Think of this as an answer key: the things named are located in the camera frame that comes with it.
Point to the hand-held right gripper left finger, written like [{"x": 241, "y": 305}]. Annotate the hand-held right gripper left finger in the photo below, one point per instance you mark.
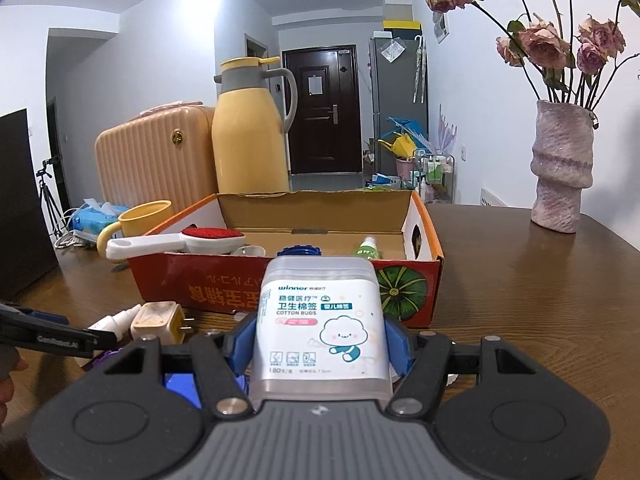
[{"x": 242, "y": 345}]

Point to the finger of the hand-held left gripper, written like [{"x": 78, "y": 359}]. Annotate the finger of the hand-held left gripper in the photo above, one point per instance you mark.
[
  {"x": 55, "y": 341},
  {"x": 45, "y": 317}
]

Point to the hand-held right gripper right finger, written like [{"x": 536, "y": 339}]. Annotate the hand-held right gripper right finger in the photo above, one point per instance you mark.
[{"x": 400, "y": 347}]

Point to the purple ridged lid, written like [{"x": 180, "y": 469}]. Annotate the purple ridged lid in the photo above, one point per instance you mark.
[{"x": 107, "y": 357}]

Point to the small white bottle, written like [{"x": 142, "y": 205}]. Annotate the small white bottle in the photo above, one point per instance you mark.
[{"x": 120, "y": 317}]

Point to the blue lid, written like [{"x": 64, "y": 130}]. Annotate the blue lid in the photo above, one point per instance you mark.
[{"x": 181, "y": 385}]

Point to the orange cardboard box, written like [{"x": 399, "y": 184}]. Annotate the orange cardboard box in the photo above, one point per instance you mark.
[{"x": 200, "y": 285}]

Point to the clear cotton swab box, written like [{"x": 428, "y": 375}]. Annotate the clear cotton swab box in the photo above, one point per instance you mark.
[{"x": 320, "y": 320}]

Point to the beige power adapter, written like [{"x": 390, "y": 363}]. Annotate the beige power adapter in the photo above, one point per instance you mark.
[{"x": 155, "y": 320}]

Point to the green spray bottle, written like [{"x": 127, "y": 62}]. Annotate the green spray bottle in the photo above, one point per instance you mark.
[{"x": 368, "y": 249}]

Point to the blue ridged cap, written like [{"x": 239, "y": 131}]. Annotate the blue ridged cap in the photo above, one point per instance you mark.
[{"x": 297, "y": 251}]

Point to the red and white lint brush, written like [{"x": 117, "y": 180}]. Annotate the red and white lint brush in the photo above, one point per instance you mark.
[{"x": 210, "y": 234}]

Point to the person's left hand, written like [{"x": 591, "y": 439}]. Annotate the person's left hand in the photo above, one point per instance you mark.
[{"x": 10, "y": 385}]

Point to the blue tissue pack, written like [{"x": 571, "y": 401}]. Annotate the blue tissue pack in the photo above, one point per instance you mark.
[{"x": 92, "y": 222}]

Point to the black tripod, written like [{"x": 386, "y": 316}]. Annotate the black tripod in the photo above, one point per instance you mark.
[{"x": 47, "y": 195}]

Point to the yellow mug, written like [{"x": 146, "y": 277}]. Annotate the yellow mug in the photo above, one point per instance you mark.
[{"x": 147, "y": 217}]

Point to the pink bucket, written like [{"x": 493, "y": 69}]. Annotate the pink bucket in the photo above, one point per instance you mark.
[{"x": 405, "y": 167}]

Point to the pink ribbed suitcase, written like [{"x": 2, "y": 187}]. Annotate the pink ribbed suitcase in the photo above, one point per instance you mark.
[{"x": 150, "y": 160}]

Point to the yellow watering can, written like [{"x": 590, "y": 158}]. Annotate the yellow watering can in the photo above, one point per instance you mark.
[{"x": 400, "y": 146}]

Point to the yellow thermos jug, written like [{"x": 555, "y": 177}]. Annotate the yellow thermos jug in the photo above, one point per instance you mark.
[{"x": 247, "y": 135}]

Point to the blue plastic rack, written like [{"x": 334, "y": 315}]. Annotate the blue plastic rack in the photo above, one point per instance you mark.
[{"x": 405, "y": 125}]

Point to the dark entrance door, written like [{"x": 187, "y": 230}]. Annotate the dark entrance door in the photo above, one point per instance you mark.
[{"x": 320, "y": 125}]

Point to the pink textured vase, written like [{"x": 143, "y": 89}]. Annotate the pink textured vase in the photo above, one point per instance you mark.
[{"x": 562, "y": 170}]

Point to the grey refrigerator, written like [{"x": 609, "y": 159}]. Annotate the grey refrigerator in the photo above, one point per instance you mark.
[{"x": 395, "y": 100}]

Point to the hanging folded umbrella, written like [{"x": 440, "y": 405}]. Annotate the hanging folded umbrella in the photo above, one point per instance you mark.
[{"x": 419, "y": 70}]

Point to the grey interior door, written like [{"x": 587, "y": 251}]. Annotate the grey interior door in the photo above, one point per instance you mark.
[{"x": 255, "y": 47}]

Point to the yellow and black box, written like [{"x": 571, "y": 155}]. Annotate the yellow and black box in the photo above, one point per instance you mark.
[{"x": 402, "y": 25}]

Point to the dried pink roses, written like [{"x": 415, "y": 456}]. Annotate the dried pink roses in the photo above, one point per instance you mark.
[{"x": 545, "y": 42}]

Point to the purple flower wall sticker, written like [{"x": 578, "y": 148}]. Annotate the purple flower wall sticker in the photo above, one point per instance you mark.
[{"x": 445, "y": 130}]

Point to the wall picture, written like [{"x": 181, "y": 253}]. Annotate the wall picture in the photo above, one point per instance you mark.
[{"x": 441, "y": 27}]

